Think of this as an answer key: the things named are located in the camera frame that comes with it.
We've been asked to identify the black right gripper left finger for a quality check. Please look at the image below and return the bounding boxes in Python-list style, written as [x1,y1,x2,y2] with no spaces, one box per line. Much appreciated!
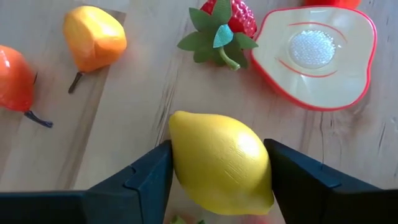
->
[85,139,174,224]

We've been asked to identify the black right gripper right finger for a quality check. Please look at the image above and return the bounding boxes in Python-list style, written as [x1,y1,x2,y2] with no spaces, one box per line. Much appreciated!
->
[263,138,398,224]

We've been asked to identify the yellow toy lemon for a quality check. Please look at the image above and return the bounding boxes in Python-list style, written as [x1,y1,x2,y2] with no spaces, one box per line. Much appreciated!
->
[168,110,275,216]

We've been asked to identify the red toy peach half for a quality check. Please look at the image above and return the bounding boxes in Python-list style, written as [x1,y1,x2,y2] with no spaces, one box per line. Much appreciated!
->
[250,5,378,112]

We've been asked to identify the orange toy pear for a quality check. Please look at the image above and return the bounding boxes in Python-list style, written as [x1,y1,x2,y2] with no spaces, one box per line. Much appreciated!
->
[0,45,53,128]
[63,5,127,94]

